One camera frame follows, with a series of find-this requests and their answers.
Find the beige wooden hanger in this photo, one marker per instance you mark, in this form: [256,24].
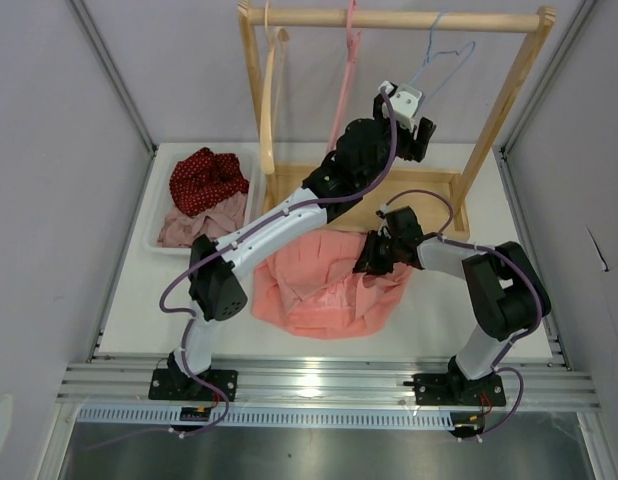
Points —
[277,38]

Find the wooden clothes rack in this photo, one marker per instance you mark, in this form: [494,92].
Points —
[455,185]

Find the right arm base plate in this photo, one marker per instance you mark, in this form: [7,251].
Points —
[437,389]

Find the aluminium mounting rail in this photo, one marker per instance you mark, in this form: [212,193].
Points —
[327,383]

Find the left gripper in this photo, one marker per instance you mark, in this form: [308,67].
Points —
[415,149]

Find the salmon pink skirt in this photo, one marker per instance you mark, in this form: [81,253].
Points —
[309,289]

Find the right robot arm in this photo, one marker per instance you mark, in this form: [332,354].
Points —
[507,298]

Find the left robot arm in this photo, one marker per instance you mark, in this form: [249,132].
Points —
[360,161]

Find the white plastic bin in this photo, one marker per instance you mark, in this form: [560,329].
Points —
[161,202]

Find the red polka dot cloth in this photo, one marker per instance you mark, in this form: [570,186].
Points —
[205,179]

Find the pink plastic hanger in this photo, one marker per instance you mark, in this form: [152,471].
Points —
[353,45]

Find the dusty pink cloth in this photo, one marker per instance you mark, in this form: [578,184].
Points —
[180,230]

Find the light blue wire hanger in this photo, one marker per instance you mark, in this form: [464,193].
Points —
[463,54]

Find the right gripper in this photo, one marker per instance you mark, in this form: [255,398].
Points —
[368,261]

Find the white slotted cable duct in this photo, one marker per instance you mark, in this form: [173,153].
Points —
[402,419]

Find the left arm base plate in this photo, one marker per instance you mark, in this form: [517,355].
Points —
[174,386]

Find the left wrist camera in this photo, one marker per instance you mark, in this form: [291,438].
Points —
[406,101]

